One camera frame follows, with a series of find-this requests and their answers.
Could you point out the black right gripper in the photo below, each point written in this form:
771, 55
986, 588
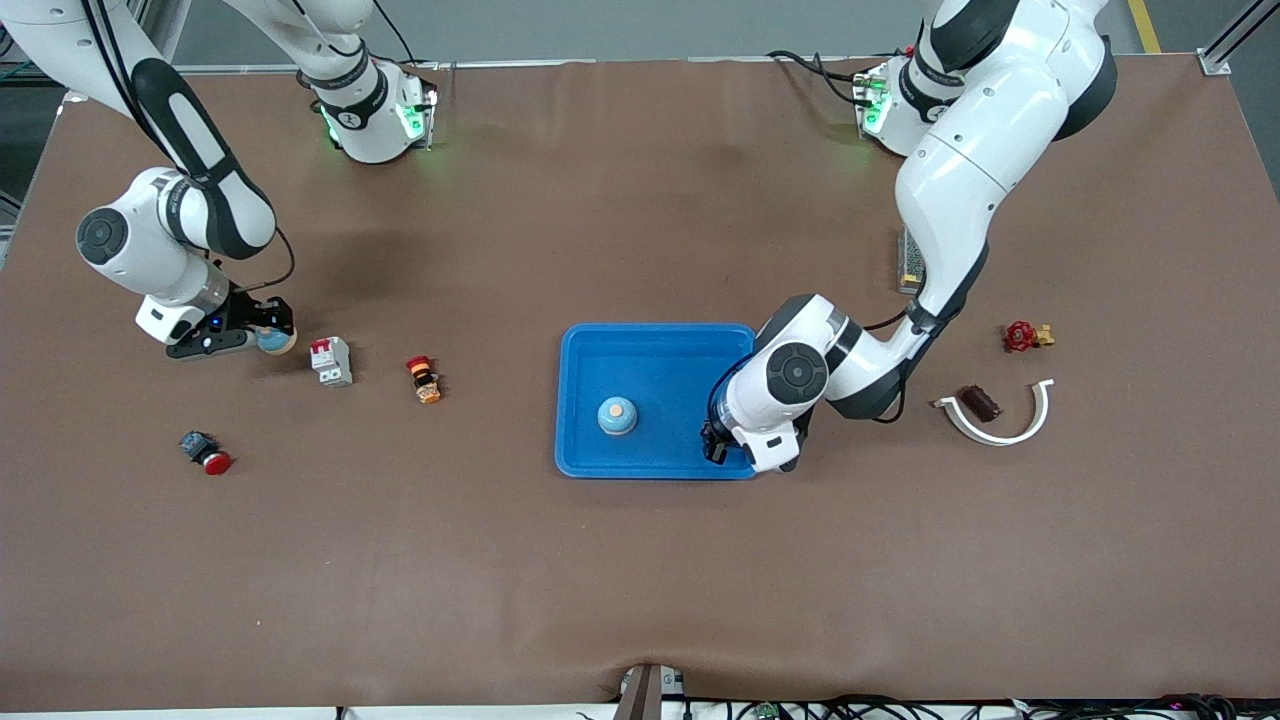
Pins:
250, 312

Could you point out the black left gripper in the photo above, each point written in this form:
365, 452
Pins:
715, 441

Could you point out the light blue call bell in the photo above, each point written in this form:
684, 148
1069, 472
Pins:
617, 416
277, 342

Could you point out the long dark brown capacitor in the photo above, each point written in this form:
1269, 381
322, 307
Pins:
980, 403

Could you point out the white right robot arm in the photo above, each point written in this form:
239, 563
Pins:
150, 250

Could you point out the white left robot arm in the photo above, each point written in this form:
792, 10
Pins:
960, 150

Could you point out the white red circuit breaker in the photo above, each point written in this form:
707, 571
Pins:
331, 361

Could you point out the blue plastic tray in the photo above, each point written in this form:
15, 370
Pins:
650, 360

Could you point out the red mushroom push button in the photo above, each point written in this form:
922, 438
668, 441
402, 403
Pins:
208, 455

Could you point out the brown table mat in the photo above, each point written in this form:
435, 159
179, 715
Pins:
640, 560

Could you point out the metal mesh power supply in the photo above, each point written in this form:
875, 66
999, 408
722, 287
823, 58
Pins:
908, 265

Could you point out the white curved pipe clamp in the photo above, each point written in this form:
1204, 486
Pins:
997, 440

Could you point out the red capped orange switch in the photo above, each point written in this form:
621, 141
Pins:
425, 380

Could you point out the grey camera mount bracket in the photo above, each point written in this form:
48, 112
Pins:
645, 695

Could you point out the aluminium frame profile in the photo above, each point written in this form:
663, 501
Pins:
1235, 35

